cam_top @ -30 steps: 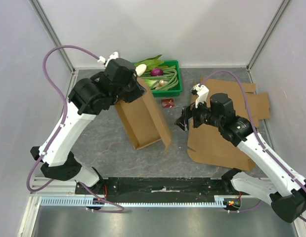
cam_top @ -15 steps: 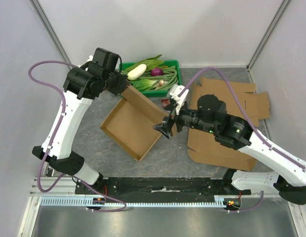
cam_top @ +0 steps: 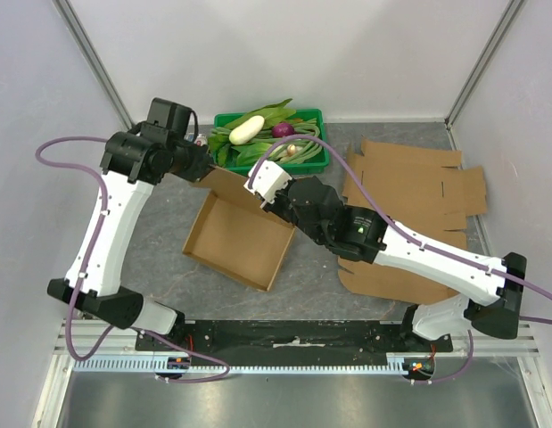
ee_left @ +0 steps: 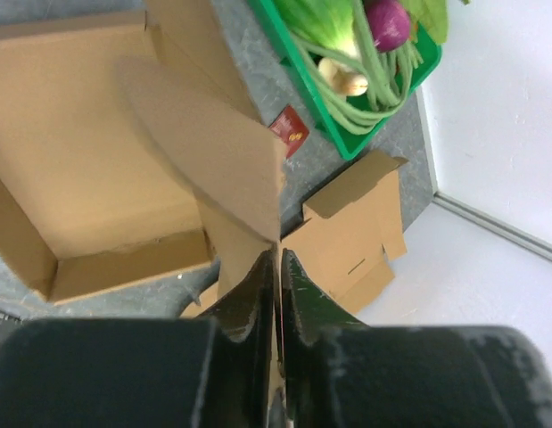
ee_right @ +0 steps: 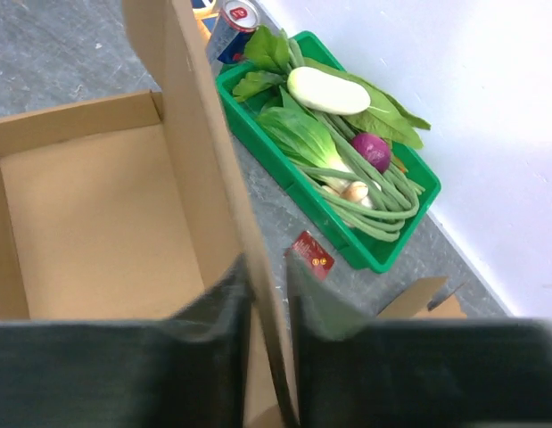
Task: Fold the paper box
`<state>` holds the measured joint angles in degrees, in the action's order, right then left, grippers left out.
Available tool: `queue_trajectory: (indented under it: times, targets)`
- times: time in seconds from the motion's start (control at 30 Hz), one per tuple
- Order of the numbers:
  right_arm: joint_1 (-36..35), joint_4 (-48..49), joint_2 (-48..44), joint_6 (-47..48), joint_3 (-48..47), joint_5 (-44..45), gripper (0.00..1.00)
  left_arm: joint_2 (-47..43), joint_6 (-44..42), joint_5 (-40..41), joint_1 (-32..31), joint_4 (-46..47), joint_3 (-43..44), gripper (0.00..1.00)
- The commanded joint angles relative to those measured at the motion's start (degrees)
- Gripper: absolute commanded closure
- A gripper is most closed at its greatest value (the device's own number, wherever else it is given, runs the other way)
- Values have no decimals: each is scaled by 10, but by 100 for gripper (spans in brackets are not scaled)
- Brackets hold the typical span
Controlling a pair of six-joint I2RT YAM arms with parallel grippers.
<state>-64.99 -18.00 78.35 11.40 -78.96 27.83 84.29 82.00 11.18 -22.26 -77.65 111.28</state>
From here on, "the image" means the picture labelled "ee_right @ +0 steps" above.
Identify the red and blue drink can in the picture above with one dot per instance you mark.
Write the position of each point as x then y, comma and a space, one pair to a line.
237, 21

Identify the spare cardboard box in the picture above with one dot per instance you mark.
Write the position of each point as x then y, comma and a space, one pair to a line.
423, 299

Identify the green long beans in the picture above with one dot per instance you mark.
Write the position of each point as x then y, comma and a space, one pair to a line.
392, 197

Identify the white eggplant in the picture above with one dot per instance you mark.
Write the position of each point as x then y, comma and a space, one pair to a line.
324, 92

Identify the leafy green vegetable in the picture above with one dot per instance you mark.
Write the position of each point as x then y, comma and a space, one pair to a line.
273, 57

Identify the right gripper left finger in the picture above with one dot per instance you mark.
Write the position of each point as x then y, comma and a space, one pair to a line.
187, 370

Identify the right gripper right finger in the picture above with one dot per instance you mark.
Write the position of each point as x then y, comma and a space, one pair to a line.
354, 370

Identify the bok choy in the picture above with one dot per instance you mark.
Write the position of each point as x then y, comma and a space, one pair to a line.
306, 143

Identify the purple onion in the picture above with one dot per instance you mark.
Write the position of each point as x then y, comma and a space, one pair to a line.
373, 149

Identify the small red card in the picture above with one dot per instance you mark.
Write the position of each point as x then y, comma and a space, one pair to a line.
318, 259

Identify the green plastic tray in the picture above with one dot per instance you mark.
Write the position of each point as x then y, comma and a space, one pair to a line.
313, 197

